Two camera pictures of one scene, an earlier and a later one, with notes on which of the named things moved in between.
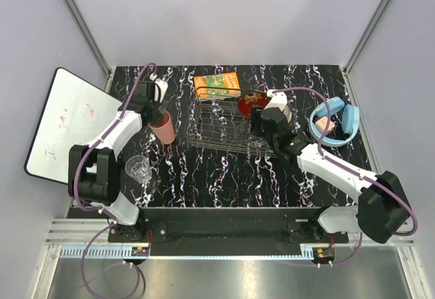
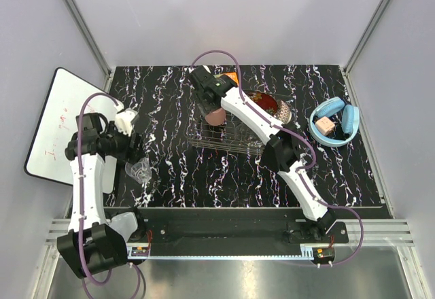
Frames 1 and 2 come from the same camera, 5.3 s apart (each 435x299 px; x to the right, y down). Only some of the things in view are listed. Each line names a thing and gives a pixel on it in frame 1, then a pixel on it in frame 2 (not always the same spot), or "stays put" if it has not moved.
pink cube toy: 321,122 stays put
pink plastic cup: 166,132 → 216,117
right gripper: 257,119 → 204,108
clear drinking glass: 138,168 stays put
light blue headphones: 350,120 stays put
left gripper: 159,111 → 128,152
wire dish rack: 216,124 stays put
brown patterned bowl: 287,112 stays put
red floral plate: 247,100 stays put
